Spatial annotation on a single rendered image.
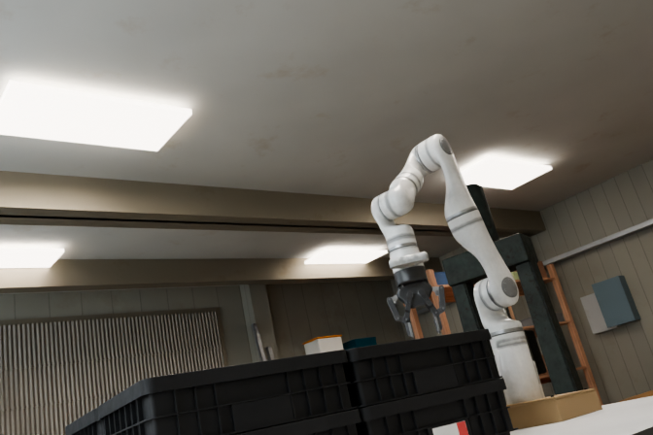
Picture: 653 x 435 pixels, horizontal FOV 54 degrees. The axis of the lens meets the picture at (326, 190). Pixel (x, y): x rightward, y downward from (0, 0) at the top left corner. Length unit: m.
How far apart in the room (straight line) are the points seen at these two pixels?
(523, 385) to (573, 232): 8.12
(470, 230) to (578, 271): 8.05
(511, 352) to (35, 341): 7.38
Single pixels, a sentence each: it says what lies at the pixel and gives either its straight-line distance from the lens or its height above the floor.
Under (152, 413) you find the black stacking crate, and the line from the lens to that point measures 1.09.
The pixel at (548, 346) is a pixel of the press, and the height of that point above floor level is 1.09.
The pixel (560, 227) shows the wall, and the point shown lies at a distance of 9.92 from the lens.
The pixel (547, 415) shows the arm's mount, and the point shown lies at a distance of 1.69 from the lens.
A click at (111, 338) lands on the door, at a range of 8.91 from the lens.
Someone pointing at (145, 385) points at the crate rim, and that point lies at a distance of 1.08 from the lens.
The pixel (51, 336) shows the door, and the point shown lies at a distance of 8.69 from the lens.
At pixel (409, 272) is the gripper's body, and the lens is 1.49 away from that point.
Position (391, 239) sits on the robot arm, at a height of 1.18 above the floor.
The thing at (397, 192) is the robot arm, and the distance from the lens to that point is 1.54.
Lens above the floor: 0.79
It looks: 21 degrees up
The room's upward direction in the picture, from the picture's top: 13 degrees counter-clockwise
